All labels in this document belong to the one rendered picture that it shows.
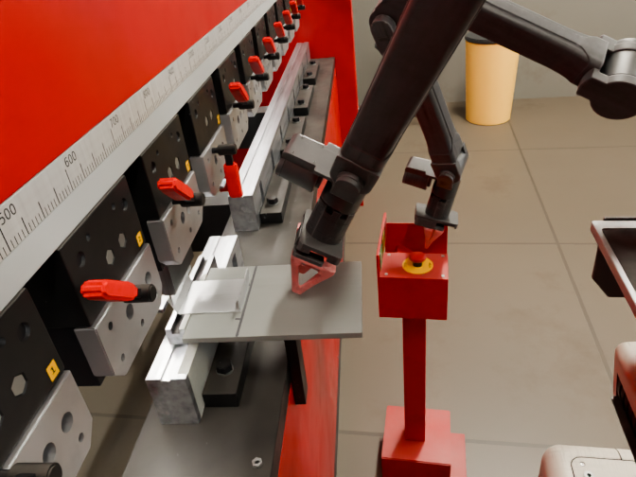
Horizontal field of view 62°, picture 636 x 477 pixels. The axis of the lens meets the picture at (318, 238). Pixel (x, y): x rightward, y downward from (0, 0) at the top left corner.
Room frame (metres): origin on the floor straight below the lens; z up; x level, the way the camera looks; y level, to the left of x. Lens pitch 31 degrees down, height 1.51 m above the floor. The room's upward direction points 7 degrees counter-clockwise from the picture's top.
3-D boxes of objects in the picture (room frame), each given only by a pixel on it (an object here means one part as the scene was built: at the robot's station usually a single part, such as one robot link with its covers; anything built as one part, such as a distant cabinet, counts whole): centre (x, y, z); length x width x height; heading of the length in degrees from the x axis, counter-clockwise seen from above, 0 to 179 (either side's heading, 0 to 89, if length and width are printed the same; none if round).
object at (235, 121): (1.06, 0.17, 1.21); 0.15 x 0.09 x 0.17; 173
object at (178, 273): (0.69, 0.22, 1.08); 0.10 x 0.02 x 0.10; 173
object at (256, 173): (1.94, 0.06, 0.92); 1.68 x 0.06 x 0.10; 173
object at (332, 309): (0.67, 0.07, 1.00); 0.26 x 0.18 x 0.01; 83
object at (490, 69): (4.00, -1.44, 0.32); 0.41 x 0.40 x 0.64; 167
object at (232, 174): (0.84, 0.14, 1.15); 0.04 x 0.02 x 0.10; 83
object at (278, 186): (1.28, 0.09, 0.89); 0.30 x 0.05 x 0.03; 173
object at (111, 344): (0.47, 0.25, 1.21); 0.15 x 0.09 x 0.17; 173
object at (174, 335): (0.72, 0.22, 0.98); 0.20 x 0.03 x 0.03; 173
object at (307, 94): (2.08, -0.01, 0.89); 0.30 x 0.05 x 0.03; 173
